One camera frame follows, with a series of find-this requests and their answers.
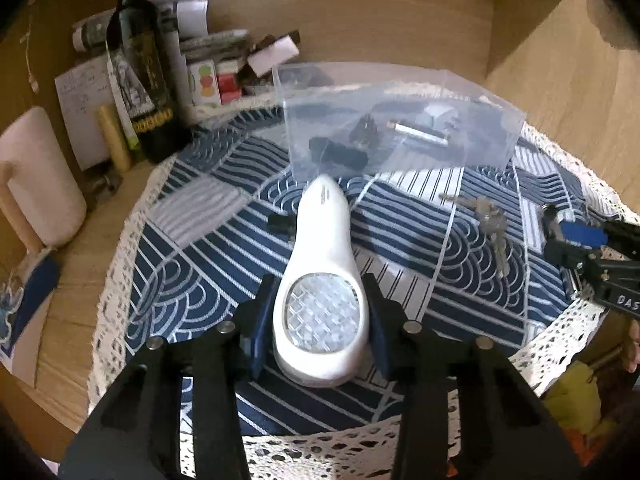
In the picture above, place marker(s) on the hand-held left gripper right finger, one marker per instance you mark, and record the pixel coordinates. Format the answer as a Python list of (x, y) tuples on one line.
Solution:
[(378, 332)]

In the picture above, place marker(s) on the rolled newspaper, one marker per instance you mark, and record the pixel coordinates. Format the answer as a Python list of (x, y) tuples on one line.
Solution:
[(215, 41)]

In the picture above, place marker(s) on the blue patterned lace-edged mat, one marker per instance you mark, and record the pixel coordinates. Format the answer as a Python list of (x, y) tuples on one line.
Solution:
[(210, 240)]

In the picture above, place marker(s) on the white paper sheets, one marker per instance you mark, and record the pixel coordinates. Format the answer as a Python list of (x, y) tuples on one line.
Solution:
[(187, 12)]

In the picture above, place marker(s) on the white and black box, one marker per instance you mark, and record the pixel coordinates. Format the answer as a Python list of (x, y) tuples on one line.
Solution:
[(274, 52)]

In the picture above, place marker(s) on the small black clip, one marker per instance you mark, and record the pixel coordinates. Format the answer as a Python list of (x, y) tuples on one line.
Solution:
[(366, 129)]

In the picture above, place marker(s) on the black binder clip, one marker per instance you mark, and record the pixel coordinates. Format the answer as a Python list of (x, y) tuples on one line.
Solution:
[(281, 222)]

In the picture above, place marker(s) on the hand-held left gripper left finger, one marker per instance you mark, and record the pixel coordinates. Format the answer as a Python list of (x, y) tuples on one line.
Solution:
[(260, 332)]

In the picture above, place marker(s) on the small red box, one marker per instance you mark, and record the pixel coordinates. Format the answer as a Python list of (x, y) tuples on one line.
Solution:
[(230, 82)]

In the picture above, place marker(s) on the white handheld lint shaver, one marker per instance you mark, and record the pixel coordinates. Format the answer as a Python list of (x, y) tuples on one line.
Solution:
[(320, 260)]

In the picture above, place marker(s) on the dark wine bottle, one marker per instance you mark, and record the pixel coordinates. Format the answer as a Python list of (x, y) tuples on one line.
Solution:
[(145, 80)]

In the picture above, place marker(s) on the black key fob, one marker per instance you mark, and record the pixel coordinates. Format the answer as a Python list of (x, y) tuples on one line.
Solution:
[(551, 222)]

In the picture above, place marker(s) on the bunch of silver keys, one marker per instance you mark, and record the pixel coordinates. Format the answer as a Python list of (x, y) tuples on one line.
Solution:
[(492, 222)]

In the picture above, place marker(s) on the blue printed card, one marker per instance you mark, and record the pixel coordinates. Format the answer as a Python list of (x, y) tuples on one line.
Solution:
[(32, 305)]

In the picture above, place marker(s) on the small white grey block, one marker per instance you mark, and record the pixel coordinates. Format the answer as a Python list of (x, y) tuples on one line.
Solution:
[(440, 115)]

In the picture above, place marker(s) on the small metal fitting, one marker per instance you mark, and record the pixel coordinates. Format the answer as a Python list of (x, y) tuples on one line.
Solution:
[(102, 187)]

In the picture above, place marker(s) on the silver metal cylinder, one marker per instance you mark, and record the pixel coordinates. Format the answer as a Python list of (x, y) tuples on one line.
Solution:
[(422, 134)]

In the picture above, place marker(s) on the clear plastic zip bag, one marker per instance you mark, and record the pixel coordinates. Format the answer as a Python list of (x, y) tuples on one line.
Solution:
[(400, 105)]

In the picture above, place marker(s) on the white box with coloured dots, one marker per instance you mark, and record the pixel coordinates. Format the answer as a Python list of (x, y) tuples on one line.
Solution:
[(204, 82)]

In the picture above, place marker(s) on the beige wooden cylinder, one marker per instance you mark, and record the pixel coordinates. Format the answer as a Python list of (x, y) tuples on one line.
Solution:
[(114, 137)]

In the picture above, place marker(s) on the white handwritten note paper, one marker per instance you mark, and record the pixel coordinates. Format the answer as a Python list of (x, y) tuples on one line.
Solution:
[(82, 105)]

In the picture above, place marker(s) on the rolled printed paper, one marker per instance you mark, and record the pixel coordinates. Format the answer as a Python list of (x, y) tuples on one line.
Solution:
[(92, 30)]

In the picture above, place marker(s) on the person's right hand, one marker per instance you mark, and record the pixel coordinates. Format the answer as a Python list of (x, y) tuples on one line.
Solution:
[(633, 347)]

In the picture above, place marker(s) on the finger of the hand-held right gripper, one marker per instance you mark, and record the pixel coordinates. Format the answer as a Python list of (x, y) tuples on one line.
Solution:
[(575, 260), (580, 236)]

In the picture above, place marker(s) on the black cylinder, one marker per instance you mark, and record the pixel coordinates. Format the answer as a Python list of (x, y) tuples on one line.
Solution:
[(337, 152)]

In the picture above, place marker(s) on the yellow green cloth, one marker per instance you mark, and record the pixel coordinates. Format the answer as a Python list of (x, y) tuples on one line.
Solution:
[(577, 400)]

